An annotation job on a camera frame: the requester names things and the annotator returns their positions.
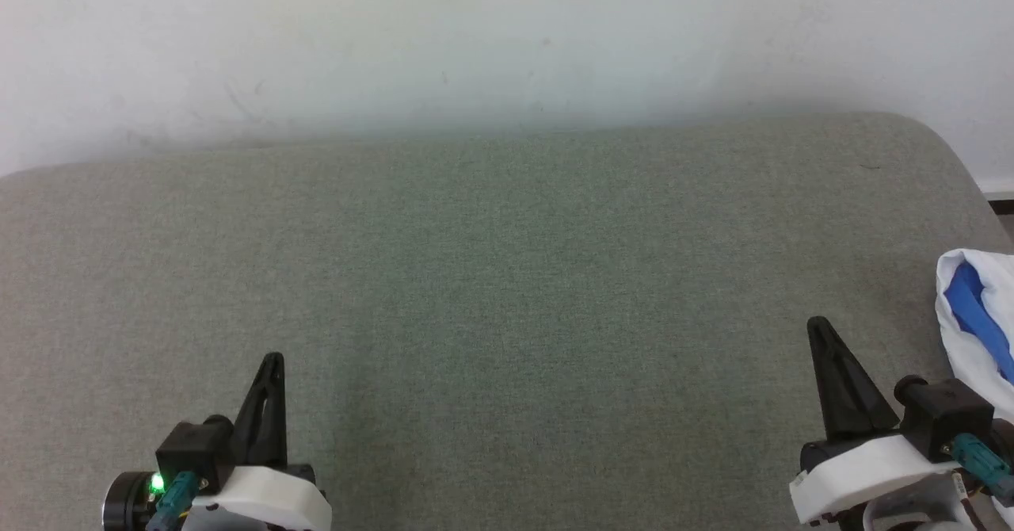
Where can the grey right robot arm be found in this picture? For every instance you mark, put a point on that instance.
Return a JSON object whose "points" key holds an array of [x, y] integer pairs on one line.
{"points": [[911, 511]]}

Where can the grey fabric sofa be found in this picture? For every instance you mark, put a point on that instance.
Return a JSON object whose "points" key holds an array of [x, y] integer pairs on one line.
{"points": [[507, 309]]}

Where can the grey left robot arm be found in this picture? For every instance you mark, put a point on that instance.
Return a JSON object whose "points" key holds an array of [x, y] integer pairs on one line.
{"points": [[123, 503]]}

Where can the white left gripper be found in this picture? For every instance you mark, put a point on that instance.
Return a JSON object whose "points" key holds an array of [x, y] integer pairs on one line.
{"points": [[269, 499]]}

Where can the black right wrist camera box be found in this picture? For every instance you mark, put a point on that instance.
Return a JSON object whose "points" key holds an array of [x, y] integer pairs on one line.
{"points": [[947, 416]]}

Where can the blue and white t-shirt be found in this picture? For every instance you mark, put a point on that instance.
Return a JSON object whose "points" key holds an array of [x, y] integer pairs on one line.
{"points": [[990, 357]]}

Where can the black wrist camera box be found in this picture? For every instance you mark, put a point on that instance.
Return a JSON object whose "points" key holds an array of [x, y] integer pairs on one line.
{"points": [[947, 416], [194, 448]]}

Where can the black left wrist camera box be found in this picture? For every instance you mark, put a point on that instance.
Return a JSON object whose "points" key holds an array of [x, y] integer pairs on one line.
{"points": [[194, 448]]}

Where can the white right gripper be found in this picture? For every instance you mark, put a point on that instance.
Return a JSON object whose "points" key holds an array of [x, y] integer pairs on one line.
{"points": [[863, 471]]}

